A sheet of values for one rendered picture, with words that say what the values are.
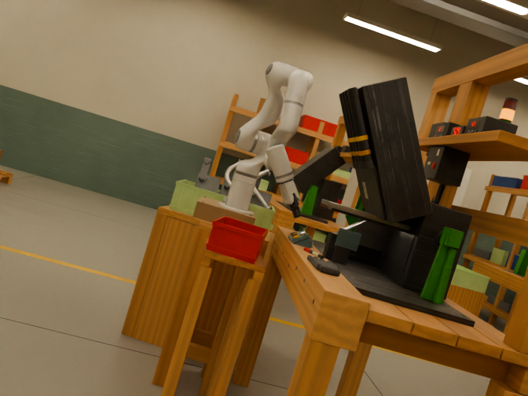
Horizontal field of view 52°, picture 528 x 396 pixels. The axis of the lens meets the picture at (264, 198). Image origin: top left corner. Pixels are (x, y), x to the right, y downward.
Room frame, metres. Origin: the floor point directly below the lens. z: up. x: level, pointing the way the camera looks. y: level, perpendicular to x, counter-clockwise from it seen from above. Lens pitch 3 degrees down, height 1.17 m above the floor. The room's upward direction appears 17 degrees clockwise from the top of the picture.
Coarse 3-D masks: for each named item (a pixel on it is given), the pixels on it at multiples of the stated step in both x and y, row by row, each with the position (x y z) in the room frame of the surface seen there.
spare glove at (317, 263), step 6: (312, 258) 1.94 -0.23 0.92; (318, 258) 1.96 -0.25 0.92; (312, 264) 1.91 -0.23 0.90; (318, 264) 1.84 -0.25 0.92; (324, 264) 1.85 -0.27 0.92; (330, 264) 1.89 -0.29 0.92; (324, 270) 1.81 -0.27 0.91; (330, 270) 1.81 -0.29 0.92; (336, 270) 1.82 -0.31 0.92; (336, 276) 1.82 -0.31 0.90
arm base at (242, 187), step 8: (240, 176) 2.73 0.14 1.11; (232, 184) 2.76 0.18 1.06; (240, 184) 2.73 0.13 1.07; (248, 184) 2.73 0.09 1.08; (232, 192) 2.74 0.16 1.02; (240, 192) 2.73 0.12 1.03; (248, 192) 2.74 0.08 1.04; (224, 200) 2.76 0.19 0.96; (232, 200) 2.73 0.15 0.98; (240, 200) 2.73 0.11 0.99; (248, 200) 2.76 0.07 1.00; (232, 208) 2.70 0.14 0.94; (240, 208) 2.73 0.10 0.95
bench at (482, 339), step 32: (256, 320) 2.92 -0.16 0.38; (384, 320) 1.54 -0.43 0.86; (416, 320) 1.60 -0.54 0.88; (448, 320) 1.76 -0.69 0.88; (480, 320) 1.97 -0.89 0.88; (256, 352) 2.93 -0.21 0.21; (320, 352) 1.53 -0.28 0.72; (352, 352) 2.99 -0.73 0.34; (416, 352) 1.63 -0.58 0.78; (448, 352) 1.64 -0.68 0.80; (480, 352) 1.57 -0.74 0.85; (512, 352) 1.57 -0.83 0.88; (320, 384) 1.53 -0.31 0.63; (352, 384) 2.97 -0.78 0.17; (512, 384) 1.62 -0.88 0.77
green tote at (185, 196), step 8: (176, 184) 3.20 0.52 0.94; (184, 184) 3.20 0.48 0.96; (192, 184) 3.60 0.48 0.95; (176, 192) 3.20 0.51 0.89; (184, 192) 3.20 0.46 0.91; (192, 192) 3.20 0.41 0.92; (200, 192) 3.21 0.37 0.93; (208, 192) 3.20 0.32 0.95; (176, 200) 3.20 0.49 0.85; (184, 200) 3.20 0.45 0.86; (192, 200) 3.21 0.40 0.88; (176, 208) 3.20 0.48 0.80; (184, 208) 3.20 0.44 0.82; (192, 208) 3.21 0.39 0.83; (248, 208) 3.22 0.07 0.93; (256, 208) 3.22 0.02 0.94; (264, 208) 3.21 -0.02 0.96; (272, 208) 3.45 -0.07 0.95; (256, 216) 3.22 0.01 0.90; (264, 216) 3.22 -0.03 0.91; (272, 216) 3.22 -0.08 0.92; (256, 224) 3.22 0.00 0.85; (264, 224) 3.22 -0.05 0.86
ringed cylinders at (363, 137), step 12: (348, 96) 1.99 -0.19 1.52; (348, 108) 2.04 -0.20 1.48; (360, 108) 1.99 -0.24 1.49; (348, 120) 2.09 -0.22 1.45; (360, 120) 1.98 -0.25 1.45; (348, 132) 2.13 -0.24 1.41; (360, 132) 1.99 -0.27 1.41; (360, 144) 1.99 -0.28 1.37; (360, 156) 2.04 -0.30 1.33; (360, 168) 2.05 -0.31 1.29
